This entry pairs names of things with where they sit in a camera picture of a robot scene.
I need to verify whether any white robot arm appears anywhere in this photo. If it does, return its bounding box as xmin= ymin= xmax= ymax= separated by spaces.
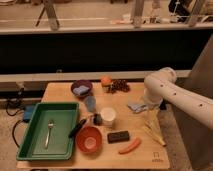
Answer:
xmin=143 ymin=67 xmax=213 ymax=130

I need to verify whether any green plastic tray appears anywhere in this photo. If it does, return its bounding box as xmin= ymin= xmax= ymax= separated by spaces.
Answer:
xmin=16 ymin=102 xmax=79 ymax=161

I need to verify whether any orange carrot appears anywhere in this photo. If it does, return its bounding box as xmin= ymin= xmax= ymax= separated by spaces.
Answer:
xmin=118 ymin=138 xmax=142 ymax=154

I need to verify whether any white cup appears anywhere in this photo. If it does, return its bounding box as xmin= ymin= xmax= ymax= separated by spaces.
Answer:
xmin=100 ymin=107 xmax=116 ymax=127

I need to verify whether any dark grape bunch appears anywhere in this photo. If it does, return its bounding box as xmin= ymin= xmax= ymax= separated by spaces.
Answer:
xmin=108 ymin=79 xmax=130 ymax=93

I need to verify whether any black rectangular block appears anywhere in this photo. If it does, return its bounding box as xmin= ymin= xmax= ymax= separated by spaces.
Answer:
xmin=107 ymin=131 xmax=130 ymax=143

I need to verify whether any small dark object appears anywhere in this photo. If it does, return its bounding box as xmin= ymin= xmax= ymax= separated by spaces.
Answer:
xmin=93 ymin=114 xmax=102 ymax=125

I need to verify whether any orange fruit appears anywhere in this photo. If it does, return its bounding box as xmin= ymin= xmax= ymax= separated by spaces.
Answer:
xmin=101 ymin=76 xmax=112 ymax=87

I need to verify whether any red bowl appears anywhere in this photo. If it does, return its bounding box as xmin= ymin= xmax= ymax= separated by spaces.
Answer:
xmin=75 ymin=126 xmax=102 ymax=154

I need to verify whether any blue sponge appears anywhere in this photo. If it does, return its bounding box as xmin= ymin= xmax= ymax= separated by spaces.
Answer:
xmin=73 ymin=85 xmax=89 ymax=95

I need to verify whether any purple bowl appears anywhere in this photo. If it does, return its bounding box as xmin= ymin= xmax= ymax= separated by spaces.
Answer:
xmin=71 ymin=80 xmax=93 ymax=98

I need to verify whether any silver metal spoon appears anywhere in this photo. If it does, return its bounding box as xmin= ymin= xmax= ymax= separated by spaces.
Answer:
xmin=45 ymin=120 xmax=54 ymax=149

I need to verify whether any blue power box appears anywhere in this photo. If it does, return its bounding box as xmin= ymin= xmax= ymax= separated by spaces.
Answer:
xmin=23 ymin=105 xmax=35 ymax=123

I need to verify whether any black handled tool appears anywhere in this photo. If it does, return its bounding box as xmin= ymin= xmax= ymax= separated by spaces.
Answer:
xmin=68 ymin=119 xmax=87 ymax=138

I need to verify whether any black cable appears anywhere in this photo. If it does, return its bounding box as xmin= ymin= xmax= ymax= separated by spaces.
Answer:
xmin=4 ymin=87 xmax=27 ymax=148

